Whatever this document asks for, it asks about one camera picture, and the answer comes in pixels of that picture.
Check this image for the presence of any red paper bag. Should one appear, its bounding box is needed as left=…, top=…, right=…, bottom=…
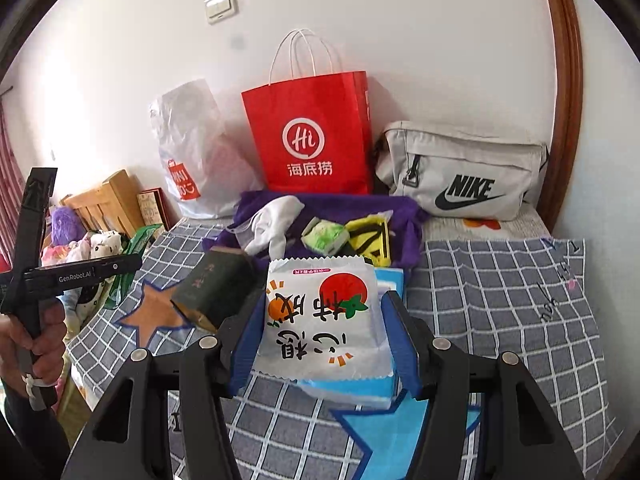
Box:
left=241, top=30, right=374, bottom=196

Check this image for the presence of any grey checked blanket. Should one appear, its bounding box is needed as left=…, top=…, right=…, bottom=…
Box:
left=67, top=217, right=632, bottom=480

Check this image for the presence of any white snack packet tomato print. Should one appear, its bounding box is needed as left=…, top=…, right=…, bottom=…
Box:
left=252, top=256, right=394, bottom=381

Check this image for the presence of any wooden headboard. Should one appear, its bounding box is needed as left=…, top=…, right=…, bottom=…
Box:
left=62, top=170, right=172, bottom=241

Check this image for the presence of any white spotted plush toy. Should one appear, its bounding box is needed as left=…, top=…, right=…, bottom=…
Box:
left=42, top=230, right=126, bottom=322

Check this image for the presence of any grey waist bag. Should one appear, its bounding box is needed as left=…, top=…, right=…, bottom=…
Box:
left=374, top=121, right=550, bottom=222

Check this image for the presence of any red striped curtain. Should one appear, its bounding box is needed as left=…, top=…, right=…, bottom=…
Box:
left=0, top=105, right=27, bottom=271

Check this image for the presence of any person's left hand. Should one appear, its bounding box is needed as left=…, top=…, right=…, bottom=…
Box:
left=0, top=299, right=68, bottom=397

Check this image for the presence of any white plastic shopping bag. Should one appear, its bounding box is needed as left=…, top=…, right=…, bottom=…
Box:
left=149, top=79, right=266, bottom=221

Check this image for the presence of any yellow pouch with black straps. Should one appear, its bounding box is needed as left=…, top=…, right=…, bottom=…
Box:
left=345, top=215, right=394, bottom=267

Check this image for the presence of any white wall switch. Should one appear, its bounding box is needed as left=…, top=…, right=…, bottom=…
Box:
left=204, top=0, right=239, bottom=25

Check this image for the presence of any brown wooden door frame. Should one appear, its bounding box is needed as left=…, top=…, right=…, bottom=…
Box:
left=534, top=0, right=587, bottom=235

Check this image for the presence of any person's left forearm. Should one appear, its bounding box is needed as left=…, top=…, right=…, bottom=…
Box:
left=0, top=385, right=71, bottom=480

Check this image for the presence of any white printed bed sheet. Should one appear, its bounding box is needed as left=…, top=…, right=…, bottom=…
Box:
left=420, top=205, right=557, bottom=242

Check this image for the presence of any green plastic bag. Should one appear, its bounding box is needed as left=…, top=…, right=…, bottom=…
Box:
left=107, top=224, right=164, bottom=311

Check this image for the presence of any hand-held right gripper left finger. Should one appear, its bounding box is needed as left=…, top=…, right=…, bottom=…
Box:
left=60, top=292, right=267, bottom=480

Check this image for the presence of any purple plush toy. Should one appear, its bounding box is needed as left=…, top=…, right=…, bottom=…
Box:
left=50, top=206, right=87, bottom=247

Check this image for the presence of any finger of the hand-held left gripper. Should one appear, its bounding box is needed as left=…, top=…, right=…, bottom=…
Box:
left=91, top=254, right=145, bottom=277

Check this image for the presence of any blue tissue pack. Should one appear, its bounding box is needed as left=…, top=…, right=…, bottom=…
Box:
left=295, top=266, right=407, bottom=409

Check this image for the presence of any green white snack packet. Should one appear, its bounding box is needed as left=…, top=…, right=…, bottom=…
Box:
left=301, top=217, right=351, bottom=256

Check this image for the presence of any dark green book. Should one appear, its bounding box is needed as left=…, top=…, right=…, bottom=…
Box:
left=170, top=246, right=269, bottom=332

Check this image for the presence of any white glove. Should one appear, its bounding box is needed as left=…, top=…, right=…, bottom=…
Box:
left=243, top=195, right=306, bottom=257

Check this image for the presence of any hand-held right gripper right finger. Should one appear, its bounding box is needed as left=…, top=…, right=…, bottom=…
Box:
left=379, top=290, right=587, bottom=480

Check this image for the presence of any purple towel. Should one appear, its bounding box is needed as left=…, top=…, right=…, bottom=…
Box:
left=202, top=189, right=429, bottom=281

